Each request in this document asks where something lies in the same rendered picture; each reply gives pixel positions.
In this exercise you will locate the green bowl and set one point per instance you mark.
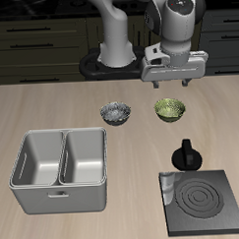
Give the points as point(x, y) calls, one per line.
point(170, 110)

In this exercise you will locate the white two-bin basket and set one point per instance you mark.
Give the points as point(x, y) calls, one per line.
point(59, 171)

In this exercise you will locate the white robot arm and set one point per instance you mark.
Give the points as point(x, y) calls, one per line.
point(116, 33)

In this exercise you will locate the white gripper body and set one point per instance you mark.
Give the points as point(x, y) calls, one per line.
point(175, 70)

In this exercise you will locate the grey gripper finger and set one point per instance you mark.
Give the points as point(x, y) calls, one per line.
point(155, 84)
point(185, 82)

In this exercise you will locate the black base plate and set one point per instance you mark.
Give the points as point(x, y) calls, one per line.
point(89, 67)

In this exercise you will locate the dark grey stove plate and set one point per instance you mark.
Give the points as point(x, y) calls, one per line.
point(202, 203)

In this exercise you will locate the round black stove knob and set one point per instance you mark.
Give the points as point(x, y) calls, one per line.
point(186, 157)

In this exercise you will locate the dark kitchen cupboards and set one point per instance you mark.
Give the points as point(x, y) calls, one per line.
point(39, 49)

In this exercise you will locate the grey bowl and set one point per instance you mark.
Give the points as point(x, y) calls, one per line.
point(115, 113)

